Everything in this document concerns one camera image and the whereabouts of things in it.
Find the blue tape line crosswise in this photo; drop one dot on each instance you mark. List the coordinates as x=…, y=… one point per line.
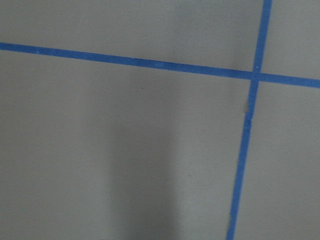
x=160, y=65

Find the blue tape line lengthwise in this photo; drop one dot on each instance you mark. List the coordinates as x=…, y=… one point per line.
x=249, y=115

